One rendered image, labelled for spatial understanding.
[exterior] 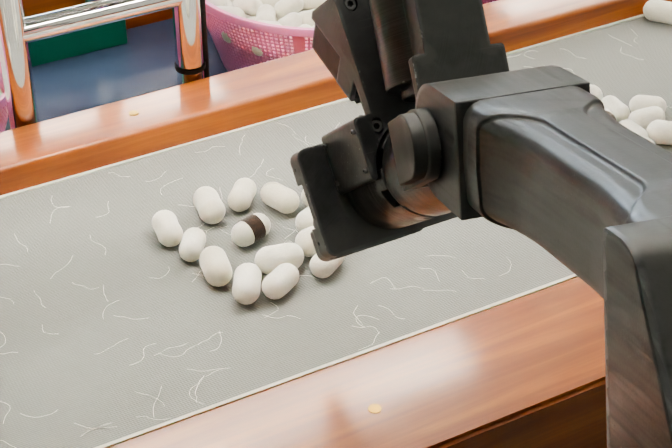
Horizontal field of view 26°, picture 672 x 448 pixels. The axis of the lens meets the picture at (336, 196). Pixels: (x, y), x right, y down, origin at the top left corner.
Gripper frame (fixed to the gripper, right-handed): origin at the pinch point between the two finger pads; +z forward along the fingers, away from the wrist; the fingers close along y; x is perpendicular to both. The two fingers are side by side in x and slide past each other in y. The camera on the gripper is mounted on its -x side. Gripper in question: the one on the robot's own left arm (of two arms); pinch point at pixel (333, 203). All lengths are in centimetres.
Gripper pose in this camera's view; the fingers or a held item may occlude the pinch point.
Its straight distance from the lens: 93.9
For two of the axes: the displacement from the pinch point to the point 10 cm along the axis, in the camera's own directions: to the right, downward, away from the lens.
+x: 3.1, 9.5, -0.3
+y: -8.8, 2.7, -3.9
